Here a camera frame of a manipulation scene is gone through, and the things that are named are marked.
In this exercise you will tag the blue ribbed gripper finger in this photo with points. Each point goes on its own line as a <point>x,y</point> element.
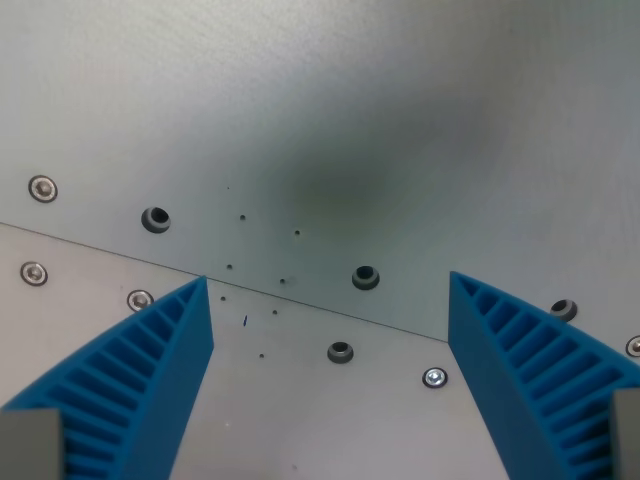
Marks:
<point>150,370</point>
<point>505,360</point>

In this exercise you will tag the silver hex socket screw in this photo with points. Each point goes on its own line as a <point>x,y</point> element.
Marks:
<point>634,345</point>
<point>435,377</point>
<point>139,300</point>
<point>34,273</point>
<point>43,189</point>

